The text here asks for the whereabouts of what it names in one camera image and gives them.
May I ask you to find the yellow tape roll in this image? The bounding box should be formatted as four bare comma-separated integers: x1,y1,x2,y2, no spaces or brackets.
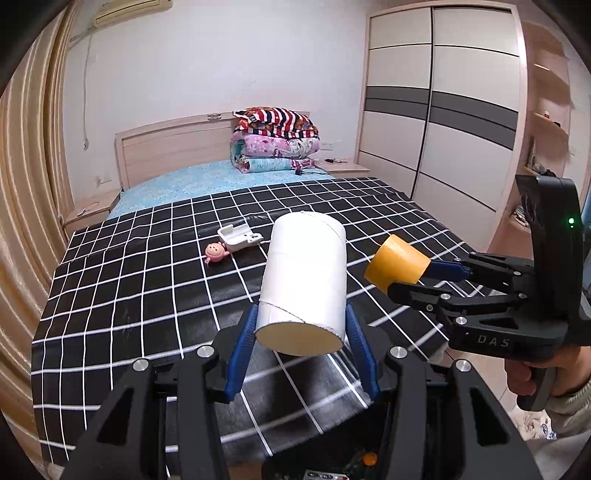
364,234,431,292

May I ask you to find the person's right hand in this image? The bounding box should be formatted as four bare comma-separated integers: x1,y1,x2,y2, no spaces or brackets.
505,344,591,398

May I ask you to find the person's right forearm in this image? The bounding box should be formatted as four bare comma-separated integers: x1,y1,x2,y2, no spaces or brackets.
545,382,591,437

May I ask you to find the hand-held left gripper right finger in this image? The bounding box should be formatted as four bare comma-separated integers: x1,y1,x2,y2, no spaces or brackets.
344,304,543,480

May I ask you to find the white air conditioner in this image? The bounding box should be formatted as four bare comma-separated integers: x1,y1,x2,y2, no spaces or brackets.
92,0,174,28

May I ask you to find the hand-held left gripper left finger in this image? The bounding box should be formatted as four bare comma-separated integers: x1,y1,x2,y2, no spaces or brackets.
62,305,259,480

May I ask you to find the wooden corner shelf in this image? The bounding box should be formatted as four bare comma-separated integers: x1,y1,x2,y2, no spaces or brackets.
487,23,588,252

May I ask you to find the white wall cable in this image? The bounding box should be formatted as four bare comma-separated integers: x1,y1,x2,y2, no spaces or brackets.
81,34,94,149

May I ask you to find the clear plastic blister pack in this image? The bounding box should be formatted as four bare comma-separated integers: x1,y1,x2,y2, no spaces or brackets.
217,223,264,253

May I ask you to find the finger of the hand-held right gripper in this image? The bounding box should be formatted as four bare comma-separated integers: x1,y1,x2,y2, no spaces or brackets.
387,279,528,325
429,251,537,292

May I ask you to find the wooden nightstand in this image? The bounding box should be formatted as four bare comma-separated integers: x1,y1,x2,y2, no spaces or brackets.
316,159,372,178
62,188,122,238

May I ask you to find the striped folded quilt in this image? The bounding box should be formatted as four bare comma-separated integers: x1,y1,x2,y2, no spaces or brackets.
232,106,320,139

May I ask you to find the white paper roll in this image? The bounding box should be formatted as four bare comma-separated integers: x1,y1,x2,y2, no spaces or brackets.
255,210,348,357

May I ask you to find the white grey wardrobe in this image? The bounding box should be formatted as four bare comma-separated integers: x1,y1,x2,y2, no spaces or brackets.
355,0,529,252

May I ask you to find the wooden headboard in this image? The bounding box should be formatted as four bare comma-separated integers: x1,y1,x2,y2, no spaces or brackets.
115,111,312,191

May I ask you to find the beige curtain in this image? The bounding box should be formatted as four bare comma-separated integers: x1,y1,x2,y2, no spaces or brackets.
0,9,93,462

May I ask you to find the pink toy figure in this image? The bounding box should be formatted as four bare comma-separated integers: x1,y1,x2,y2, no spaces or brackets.
205,242,230,266

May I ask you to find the blue pink folded quilt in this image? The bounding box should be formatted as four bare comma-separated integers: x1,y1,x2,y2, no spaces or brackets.
233,154,315,174

